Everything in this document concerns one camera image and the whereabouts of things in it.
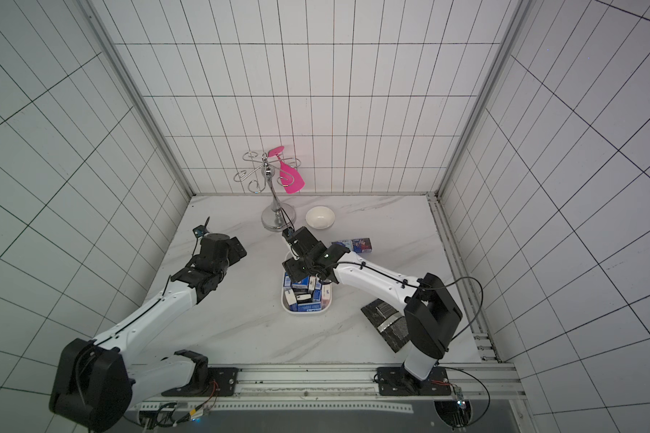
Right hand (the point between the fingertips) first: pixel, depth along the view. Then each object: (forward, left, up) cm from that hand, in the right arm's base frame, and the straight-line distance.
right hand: (286, 266), depth 82 cm
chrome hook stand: (+29, +11, -11) cm, 33 cm away
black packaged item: (-11, -33, -11) cm, 36 cm away
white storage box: (-6, -8, -8) cm, 12 cm away
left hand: (+4, +21, 0) cm, 21 cm away
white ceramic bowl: (+28, -8, -9) cm, 30 cm away
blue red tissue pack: (+17, -25, -12) cm, 32 cm away
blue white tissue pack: (+17, -19, -11) cm, 28 cm away
